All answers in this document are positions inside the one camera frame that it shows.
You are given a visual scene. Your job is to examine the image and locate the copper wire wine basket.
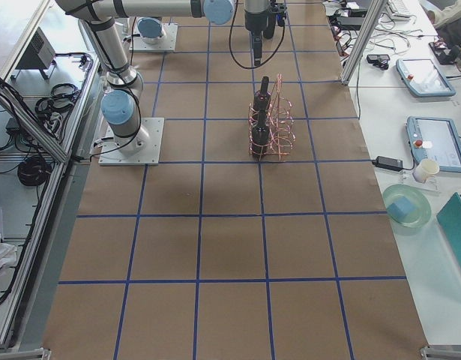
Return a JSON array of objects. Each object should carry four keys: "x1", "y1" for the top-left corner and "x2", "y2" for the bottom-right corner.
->
[{"x1": 248, "y1": 73, "x2": 295, "y2": 161}]

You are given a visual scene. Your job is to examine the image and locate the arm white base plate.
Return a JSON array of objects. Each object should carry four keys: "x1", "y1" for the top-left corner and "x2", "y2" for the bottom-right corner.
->
[
  {"x1": 129, "y1": 23, "x2": 178, "y2": 53},
  {"x1": 98, "y1": 118, "x2": 165, "y2": 166}
]

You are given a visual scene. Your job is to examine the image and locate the aluminium frame post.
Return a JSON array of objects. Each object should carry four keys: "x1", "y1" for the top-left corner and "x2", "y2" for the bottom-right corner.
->
[{"x1": 340, "y1": 0, "x2": 386, "y2": 86}]

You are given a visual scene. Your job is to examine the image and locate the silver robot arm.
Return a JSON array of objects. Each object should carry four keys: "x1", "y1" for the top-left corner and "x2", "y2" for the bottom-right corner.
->
[
  {"x1": 137, "y1": 17, "x2": 165, "y2": 45},
  {"x1": 57, "y1": 1, "x2": 287, "y2": 90}
]

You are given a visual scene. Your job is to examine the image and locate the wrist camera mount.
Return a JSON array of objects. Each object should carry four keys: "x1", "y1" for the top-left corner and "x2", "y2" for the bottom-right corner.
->
[{"x1": 268, "y1": 0, "x2": 287, "y2": 27}]

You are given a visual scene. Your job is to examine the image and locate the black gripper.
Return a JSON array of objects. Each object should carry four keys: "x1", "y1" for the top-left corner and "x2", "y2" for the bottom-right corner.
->
[{"x1": 252, "y1": 10, "x2": 277, "y2": 67}]

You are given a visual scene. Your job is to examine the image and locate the grey metal box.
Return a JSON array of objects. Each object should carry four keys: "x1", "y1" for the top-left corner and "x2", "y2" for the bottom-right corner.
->
[{"x1": 10, "y1": 27, "x2": 56, "y2": 80}]

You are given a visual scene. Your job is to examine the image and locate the teach pendant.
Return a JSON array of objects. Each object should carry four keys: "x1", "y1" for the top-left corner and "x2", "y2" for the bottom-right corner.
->
[
  {"x1": 406, "y1": 116, "x2": 461, "y2": 173},
  {"x1": 395, "y1": 58, "x2": 457, "y2": 98}
]

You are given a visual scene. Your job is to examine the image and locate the black bottle under basket handle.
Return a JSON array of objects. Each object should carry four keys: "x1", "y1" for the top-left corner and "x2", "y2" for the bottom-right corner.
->
[{"x1": 252, "y1": 76, "x2": 271, "y2": 121}]

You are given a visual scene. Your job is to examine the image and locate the near teach pendant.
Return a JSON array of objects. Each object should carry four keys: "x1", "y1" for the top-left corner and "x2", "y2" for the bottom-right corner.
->
[{"x1": 406, "y1": 116, "x2": 461, "y2": 173}]

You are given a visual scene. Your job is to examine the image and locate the white paper cup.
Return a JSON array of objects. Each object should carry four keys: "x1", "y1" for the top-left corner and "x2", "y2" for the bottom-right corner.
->
[{"x1": 412, "y1": 158, "x2": 440, "y2": 183}]

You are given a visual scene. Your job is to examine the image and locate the blue foam cube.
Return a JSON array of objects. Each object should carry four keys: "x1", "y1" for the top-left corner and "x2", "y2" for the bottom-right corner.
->
[{"x1": 386, "y1": 196, "x2": 416, "y2": 222}]

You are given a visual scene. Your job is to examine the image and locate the green glass bowl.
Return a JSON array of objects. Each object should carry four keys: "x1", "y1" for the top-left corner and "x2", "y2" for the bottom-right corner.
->
[{"x1": 382, "y1": 184, "x2": 432, "y2": 228}]

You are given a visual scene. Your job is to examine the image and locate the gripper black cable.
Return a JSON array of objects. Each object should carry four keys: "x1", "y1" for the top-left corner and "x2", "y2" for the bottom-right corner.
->
[{"x1": 229, "y1": 0, "x2": 287, "y2": 70}]

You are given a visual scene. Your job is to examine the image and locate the black power adapter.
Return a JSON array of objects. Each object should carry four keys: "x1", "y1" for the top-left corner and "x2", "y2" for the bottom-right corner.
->
[{"x1": 372, "y1": 156, "x2": 403, "y2": 172}]

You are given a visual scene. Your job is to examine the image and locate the coiled black cables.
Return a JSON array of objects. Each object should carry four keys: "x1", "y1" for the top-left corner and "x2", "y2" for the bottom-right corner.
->
[{"x1": 16, "y1": 155, "x2": 47, "y2": 188}]

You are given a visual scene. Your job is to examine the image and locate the teal book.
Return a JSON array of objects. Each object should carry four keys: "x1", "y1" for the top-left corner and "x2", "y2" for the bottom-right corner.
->
[{"x1": 437, "y1": 193, "x2": 461, "y2": 268}]

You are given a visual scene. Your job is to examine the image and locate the far teach pendant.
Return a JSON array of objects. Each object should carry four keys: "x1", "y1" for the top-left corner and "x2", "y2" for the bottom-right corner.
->
[{"x1": 395, "y1": 58, "x2": 457, "y2": 98}]

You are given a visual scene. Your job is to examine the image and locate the black bottle in basket end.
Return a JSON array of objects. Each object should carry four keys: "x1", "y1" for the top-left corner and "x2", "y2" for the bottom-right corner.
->
[{"x1": 250, "y1": 110, "x2": 270, "y2": 161}]

